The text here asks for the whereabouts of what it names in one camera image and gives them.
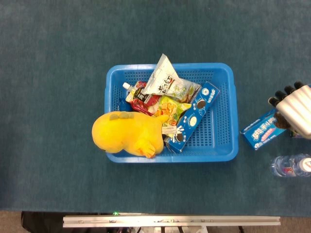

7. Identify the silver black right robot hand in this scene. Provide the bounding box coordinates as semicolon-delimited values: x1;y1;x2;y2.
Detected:
268;81;311;140

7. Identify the pink and blue cookie box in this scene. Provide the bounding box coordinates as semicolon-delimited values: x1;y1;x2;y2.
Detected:
240;108;287;151

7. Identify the clear water bottle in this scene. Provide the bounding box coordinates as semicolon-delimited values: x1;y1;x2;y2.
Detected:
270;153;311;178

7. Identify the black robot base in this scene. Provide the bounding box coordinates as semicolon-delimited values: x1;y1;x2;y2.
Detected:
21;211;64;233

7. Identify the dark blue cookie box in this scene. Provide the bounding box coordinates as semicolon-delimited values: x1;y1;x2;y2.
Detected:
165;81;221;153

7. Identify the green orange snack bag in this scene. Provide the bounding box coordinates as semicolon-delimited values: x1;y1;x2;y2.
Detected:
153;96;192;127

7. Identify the white snack bag black calligraphy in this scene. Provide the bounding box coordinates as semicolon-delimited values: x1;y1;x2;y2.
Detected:
142;53;202;102

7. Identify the red jelly pouch white spout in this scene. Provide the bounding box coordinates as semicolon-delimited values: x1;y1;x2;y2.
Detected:
122;81;161;116

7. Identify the blue plastic perforated basket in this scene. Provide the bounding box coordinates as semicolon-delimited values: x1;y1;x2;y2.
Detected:
104;62;239;164

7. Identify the yellow plush dinosaur toy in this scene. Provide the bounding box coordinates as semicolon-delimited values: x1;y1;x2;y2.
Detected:
91;111;170;159

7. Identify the teal table cloth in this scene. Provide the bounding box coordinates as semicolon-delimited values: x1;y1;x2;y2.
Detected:
0;0;311;216

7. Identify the aluminium profile rail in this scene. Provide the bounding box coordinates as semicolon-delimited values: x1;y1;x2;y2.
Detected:
62;215;281;228

